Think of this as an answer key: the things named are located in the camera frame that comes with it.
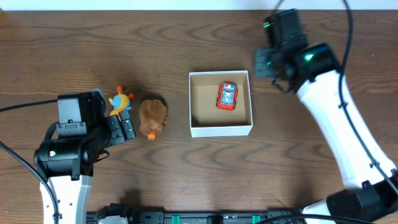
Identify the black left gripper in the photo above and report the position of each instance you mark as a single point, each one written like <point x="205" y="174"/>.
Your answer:
<point x="119" y="129"/>

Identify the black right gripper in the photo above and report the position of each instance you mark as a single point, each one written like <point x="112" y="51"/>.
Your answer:
<point x="259" y="56"/>

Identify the red toy car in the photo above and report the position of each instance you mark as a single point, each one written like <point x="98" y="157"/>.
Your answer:
<point x="227" y="95"/>

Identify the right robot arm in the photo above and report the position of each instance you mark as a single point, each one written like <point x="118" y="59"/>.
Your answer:
<point x="368" y="175"/>

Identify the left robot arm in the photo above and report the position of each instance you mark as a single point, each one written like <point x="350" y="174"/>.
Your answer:
<point x="66" y="163"/>

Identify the yellow blue duck toy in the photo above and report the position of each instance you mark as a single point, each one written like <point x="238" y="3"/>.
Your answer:
<point x="120" y="102"/>

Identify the brown plush toy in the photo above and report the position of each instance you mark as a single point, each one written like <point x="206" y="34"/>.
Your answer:
<point x="153" y="116"/>

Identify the white cardboard box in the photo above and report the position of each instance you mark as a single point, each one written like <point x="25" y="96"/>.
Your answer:
<point x="206" y="120"/>

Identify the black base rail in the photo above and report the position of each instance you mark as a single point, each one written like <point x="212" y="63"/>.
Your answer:
<point x="119" y="213"/>

